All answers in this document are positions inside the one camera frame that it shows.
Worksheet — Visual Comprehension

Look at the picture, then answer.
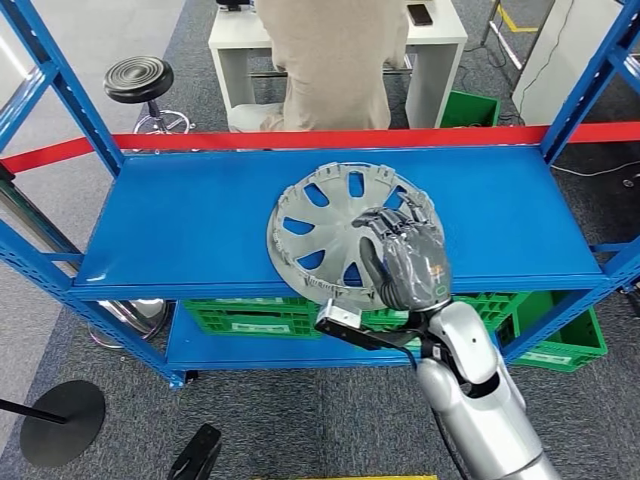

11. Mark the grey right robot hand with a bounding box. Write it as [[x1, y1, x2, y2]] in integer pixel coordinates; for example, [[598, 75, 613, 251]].
[[352, 206, 453, 313]]

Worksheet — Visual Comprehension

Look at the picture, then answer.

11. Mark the grey plastic hubcap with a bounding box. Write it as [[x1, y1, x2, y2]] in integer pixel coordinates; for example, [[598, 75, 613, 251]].
[[266, 162, 446, 313]]

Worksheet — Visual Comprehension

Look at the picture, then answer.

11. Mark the blue steel shelf rack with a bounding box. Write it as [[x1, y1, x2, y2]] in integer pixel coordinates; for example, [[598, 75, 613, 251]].
[[0, 0, 640, 389]]

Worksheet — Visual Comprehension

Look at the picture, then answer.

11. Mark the white desk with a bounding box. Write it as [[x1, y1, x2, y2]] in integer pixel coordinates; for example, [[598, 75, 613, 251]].
[[208, 0, 469, 132]]

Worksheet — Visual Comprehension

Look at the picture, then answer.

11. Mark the red barrier belt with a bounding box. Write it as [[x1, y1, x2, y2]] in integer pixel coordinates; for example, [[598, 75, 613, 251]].
[[0, 122, 640, 175]]

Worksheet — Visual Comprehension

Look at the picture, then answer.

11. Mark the person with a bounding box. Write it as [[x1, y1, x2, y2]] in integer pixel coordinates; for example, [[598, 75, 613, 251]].
[[254, 0, 410, 132]]

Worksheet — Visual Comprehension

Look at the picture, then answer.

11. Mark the black phone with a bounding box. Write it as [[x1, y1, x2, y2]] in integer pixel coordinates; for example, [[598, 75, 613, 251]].
[[407, 3, 434, 28]]

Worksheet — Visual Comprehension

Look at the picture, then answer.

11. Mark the white cabinet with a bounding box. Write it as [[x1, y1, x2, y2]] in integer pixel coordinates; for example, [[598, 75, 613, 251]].
[[510, 0, 626, 127]]

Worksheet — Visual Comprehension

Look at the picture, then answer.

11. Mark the black round stool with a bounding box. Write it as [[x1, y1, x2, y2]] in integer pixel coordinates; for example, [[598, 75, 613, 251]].
[[103, 56, 196, 137]]

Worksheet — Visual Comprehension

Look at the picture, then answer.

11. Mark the black stanchion base with pole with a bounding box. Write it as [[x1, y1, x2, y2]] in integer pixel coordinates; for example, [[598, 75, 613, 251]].
[[0, 379, 107, 469]]

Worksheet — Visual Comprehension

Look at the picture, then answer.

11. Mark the white floor cable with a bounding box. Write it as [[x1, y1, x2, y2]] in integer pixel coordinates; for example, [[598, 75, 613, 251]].
[[549, 158, 640, 179]]

